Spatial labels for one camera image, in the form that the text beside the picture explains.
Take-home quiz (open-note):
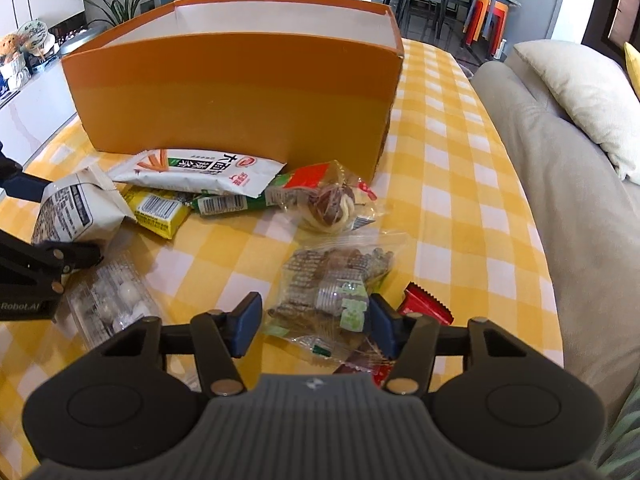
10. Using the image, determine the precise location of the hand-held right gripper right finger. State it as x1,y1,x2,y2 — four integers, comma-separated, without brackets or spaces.
369,292,521,395

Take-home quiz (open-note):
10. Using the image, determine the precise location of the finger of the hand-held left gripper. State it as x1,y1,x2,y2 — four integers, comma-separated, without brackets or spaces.
0,142,54,204
0,230,104,295

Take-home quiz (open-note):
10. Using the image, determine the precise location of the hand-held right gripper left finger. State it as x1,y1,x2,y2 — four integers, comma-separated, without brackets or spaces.
102,292,263,396

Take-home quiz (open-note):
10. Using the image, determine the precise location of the grey white snack bag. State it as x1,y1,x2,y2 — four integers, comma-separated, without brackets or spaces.
31,165,138,258

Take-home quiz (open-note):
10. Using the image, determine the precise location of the red snack packet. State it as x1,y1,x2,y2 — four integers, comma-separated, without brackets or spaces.
398,282,455,326

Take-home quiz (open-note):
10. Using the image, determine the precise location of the clear white candy packet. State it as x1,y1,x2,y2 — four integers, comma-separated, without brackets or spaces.
65,252,161,351

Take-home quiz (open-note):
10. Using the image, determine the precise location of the clear mixed nut packet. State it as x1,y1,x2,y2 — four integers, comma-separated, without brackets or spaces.
264,245,401,366

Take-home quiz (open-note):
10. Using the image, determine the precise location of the yellow snack packet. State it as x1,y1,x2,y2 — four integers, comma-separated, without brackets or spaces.
122,185,191,240

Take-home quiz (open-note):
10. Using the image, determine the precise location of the green sausage stick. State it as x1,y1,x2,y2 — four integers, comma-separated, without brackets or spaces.
191,180,288,217

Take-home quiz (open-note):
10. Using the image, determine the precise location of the clear bun packet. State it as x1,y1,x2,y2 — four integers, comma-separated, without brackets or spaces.
265,160,388,235

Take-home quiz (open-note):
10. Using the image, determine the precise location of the white snack stick packet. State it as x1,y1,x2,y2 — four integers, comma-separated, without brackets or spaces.
107,147,288,198

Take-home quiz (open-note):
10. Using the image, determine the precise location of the orange cardboard box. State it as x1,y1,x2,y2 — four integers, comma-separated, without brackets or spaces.
60,0,407,183

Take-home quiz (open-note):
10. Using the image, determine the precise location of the white low cabinet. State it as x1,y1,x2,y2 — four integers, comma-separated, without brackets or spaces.
0,55,76,171

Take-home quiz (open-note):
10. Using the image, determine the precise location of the brown plush toy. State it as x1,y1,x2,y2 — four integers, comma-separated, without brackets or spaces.
0,34,25,68

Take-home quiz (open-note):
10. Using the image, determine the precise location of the silver trash can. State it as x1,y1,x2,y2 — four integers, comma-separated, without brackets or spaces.
57,30,103,56

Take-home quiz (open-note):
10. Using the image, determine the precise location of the yellow checkered tablecloth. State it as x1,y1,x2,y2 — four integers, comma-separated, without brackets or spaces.
0,37,566,461

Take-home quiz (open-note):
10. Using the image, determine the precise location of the grey sofa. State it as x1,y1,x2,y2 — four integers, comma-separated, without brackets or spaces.
470,45,640,461

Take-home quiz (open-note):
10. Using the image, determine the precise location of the green striped cloth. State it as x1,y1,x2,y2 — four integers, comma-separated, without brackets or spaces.
595,400,640,480

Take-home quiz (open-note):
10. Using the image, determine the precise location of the beige pillow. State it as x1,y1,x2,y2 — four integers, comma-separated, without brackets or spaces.
514,40,640,183

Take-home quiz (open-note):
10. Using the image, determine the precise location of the red plastic stool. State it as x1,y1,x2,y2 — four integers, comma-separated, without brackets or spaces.
462,0,491,45

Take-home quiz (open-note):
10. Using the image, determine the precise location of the orange plastic stool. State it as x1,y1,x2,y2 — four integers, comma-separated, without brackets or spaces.
487,0,509,43

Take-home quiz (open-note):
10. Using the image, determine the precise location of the yellow pillow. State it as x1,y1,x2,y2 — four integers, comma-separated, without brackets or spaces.
622,42,640,101

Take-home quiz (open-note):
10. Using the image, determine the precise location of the dark wooden frame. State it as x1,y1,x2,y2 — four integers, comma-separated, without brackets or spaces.
582,0,640,61

